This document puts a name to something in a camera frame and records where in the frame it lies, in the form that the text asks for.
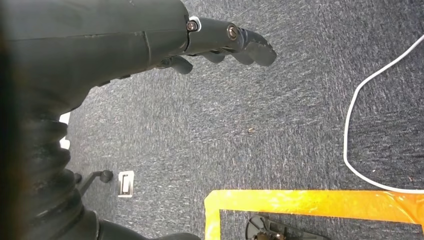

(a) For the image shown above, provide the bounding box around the white floor cable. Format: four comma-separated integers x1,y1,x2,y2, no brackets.
343,33,424,195

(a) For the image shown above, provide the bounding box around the white floor object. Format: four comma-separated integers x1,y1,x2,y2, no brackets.
58,111,72,151

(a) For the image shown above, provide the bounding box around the silver floor socket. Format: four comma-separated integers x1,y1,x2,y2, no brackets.
117,170,135,199

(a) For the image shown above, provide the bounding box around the yellow floor tape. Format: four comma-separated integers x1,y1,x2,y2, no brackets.
203,189,424,240

